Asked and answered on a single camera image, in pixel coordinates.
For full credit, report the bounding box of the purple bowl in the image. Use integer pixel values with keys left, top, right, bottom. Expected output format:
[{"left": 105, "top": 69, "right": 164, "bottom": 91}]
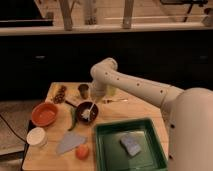
[{"left": 76, "top": 101, "right": 99, "bottom": 125}]

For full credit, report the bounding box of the white dish brush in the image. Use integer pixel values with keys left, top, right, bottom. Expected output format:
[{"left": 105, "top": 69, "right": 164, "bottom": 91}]
[{"left": 82, "top": 102, "right": 95, "bottom": 120}]

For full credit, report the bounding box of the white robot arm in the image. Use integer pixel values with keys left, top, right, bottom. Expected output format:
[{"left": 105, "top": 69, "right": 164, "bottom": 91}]
[{"left": 90, "top": 58, "right": 213, "bottom": 171}]

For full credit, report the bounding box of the orange bowl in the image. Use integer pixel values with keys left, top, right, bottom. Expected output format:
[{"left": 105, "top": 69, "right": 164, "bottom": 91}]
[{"left": 31, "top": 102, "right": 58, "bottom": 127}]

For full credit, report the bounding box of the green glass cup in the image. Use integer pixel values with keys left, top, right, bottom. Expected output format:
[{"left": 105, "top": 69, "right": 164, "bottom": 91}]
[{"left": 107, "top": 85, "right": 116, "bottom": 97}]

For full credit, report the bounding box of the metal fork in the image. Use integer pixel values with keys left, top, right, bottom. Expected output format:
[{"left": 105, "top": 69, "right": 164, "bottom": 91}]
[{"left": 102, "top": 98, "right": 128, "bottom": 104}]

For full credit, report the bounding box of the dark metal cup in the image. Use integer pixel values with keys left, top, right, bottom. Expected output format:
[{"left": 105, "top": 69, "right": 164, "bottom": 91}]
[{"left": 78, "top": 84, "right": 89, "bottom": 99}]

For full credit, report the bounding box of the green chili pepper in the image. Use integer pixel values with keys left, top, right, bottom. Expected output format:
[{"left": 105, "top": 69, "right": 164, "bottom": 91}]
[{"left": 68, "top": 108, "right": 77, "bottom": 131}]

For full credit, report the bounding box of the brown grape bunch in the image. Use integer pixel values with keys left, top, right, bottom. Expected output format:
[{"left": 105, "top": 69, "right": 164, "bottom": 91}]
[{"left": 53, "top": 85, "right": 67, "bottom": 104}]

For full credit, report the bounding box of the grey triangular cloth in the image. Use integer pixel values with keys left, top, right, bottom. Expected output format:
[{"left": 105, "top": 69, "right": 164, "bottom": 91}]
[{"left": 56, "top": 131, "right": 87, "bottom": 155}]

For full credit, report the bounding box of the blue sponge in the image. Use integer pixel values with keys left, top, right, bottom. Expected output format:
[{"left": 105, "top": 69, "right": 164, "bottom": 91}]
[{"left": 120, "top": 134, "right": 141, "bottom": 157}]

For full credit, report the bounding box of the orange fruit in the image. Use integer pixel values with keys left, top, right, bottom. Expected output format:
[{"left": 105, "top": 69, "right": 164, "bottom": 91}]
[{"left": 75, "top": 144, "right": 89, "bottom": 160}]

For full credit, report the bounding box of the green plastic tray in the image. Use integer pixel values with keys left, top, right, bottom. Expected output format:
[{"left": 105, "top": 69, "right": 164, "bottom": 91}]
[{"left": 94, "top": 118, "right": 167, "bottom": 171}]

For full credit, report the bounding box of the white cup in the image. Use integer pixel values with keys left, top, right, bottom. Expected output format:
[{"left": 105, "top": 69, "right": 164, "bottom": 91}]
[{"left": 26, "top": 127, "right": 47, "bottom": 147}]

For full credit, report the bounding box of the black cable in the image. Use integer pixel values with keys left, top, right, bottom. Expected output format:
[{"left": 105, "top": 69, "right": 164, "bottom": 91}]
[{"left": 0, "top": 114, "right": 28, "bottom": 144}]

